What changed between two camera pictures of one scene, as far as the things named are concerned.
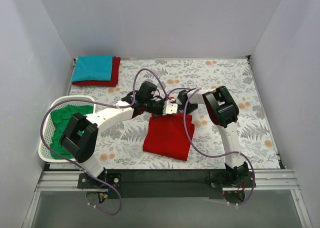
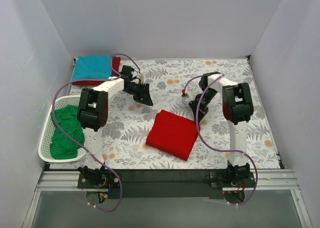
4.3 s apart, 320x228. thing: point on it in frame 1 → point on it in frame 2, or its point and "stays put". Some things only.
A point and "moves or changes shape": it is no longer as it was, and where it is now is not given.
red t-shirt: [169, 135] moves or changes shape
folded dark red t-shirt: [115, 67] stays put
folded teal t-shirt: [92, 68] stays put
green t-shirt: [60, 118] stays put
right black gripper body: [182, 107] → [198, 107]
